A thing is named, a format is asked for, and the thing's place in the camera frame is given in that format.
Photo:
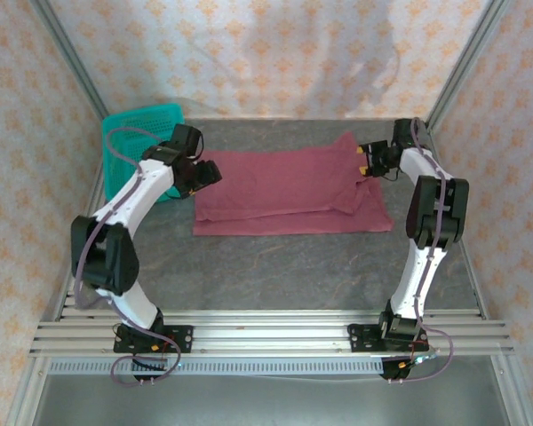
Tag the teal plastic basket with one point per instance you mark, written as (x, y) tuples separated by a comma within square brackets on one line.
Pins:
[(129, 120)]

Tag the maroon t-shirt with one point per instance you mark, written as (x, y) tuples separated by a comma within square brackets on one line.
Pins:
[(284, 186)]

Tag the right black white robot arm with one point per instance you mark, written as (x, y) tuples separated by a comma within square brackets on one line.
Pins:
[(453, 208)]

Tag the grey metal panel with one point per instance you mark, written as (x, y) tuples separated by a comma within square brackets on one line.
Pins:
[(266, 401)]

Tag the right aluminium frame post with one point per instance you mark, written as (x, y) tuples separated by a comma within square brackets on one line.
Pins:
[(466, 57)]

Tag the aluminium frame post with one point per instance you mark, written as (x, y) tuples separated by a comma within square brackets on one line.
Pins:
[(71, 57), (466, 57)]

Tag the left aluminium frame post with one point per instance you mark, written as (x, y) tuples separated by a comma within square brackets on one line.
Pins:
[(71, 57)]

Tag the right aluminium side rail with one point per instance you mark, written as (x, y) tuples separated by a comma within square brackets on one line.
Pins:
[(473, 275)]

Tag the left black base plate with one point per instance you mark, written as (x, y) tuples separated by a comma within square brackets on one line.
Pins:
[(182, 339)]

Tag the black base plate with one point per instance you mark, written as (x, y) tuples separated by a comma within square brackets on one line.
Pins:
[(360, 338), (182, 339)]

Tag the aluminium mounting rail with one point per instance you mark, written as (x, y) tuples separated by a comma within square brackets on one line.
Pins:
[(271, 335)]

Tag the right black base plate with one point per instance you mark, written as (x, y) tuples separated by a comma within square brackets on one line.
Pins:
[(360, 338)]

